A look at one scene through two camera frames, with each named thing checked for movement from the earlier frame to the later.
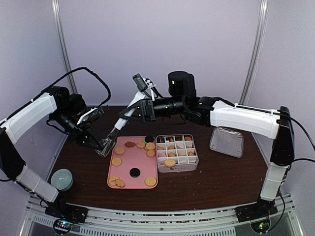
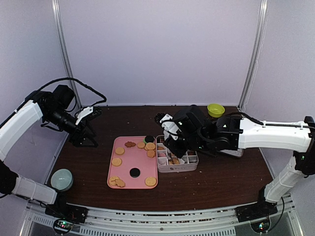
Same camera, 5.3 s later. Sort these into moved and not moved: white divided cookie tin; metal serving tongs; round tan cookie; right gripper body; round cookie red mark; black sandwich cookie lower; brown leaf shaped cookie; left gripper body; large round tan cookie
Moved: large round tan cookie; right gripper body; metal serving tongs
Not moved: black sandwich cookie lower; white divided cookie tin; round cookie red mark; left gripper body; brown leaf shaped cookie; round tan cookie
